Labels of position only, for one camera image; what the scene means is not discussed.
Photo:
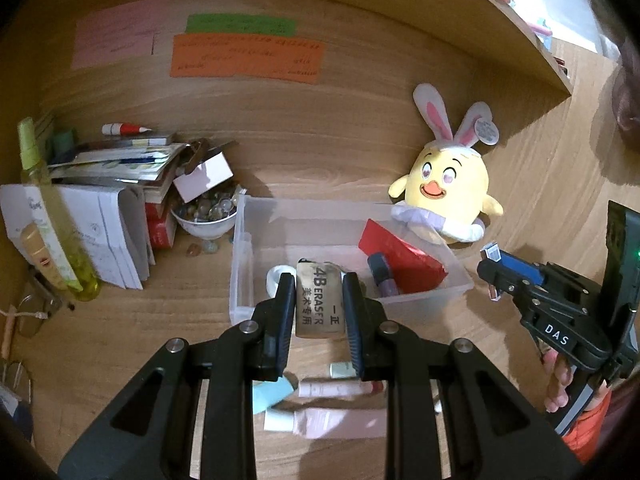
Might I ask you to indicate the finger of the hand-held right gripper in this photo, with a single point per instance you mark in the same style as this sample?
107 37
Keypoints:
505 282
520 266

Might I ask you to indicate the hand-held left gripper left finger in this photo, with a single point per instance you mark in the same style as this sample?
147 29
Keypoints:
285 320

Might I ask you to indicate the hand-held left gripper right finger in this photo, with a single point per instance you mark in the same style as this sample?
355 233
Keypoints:
352 320

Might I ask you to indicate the beige eraser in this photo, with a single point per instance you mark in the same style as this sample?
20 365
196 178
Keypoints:
320 300

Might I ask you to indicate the white tape roll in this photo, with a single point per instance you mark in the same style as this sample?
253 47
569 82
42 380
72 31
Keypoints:
274 277

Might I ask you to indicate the purple tube with black cap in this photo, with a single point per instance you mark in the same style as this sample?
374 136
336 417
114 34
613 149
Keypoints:
382 275

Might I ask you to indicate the small teal object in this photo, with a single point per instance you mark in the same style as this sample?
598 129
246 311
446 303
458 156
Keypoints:
267 395

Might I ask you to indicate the red envelope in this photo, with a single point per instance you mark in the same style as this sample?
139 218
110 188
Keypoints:
400 255

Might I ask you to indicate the clear plastic storage box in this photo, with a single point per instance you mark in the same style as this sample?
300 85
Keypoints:
300 230

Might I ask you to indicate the large pink cosmetic tube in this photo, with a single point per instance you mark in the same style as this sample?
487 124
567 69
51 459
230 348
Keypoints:
340 422

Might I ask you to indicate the person's right forearm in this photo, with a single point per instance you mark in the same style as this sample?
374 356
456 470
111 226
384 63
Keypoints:
590 425

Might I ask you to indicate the person's right hand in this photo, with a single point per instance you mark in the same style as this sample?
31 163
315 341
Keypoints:
557 385

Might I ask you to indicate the white green tube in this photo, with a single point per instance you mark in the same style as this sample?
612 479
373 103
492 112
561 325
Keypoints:
339 370

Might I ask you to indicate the small pink cosmetic tube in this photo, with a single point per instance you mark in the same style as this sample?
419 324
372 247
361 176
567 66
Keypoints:
335 389

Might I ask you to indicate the glass marble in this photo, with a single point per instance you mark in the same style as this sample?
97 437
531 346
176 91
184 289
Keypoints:
210 246
192 249

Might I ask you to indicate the yellow chick plush toy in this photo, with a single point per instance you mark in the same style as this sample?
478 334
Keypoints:
450 180

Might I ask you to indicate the white bowl of marbles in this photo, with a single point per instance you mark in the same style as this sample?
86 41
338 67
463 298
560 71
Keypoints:
205 227

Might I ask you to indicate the red box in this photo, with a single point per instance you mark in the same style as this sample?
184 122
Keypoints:
160 230

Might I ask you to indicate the small cardboard box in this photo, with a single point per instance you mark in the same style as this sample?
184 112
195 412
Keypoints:
205 180

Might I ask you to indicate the stack of books and papers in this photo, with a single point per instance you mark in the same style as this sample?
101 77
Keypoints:
110 240

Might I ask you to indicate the person's head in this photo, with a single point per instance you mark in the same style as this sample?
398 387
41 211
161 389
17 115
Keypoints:
625 95

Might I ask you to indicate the yellow-green spray bottle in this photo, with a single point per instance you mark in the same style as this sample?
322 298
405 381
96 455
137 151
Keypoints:
75 265

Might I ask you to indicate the wooden shelf board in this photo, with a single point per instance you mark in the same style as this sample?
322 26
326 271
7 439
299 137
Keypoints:
510 25

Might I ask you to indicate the red white glue stick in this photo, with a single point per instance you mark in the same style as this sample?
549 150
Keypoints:
125 129

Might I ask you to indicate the yellow white sunscreen tube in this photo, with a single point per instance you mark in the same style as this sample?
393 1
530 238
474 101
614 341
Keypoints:
42 255

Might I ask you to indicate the orange paper note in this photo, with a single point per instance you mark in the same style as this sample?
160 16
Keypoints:
245 60

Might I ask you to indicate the small green jar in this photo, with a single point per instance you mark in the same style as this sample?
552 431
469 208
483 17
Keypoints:
64 141

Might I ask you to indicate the white printed box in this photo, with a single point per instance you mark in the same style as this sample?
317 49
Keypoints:
15 210

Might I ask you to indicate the green paper note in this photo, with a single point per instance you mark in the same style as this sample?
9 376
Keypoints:
240 25

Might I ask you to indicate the pink paper note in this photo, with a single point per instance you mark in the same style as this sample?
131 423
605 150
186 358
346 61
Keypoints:
115 35

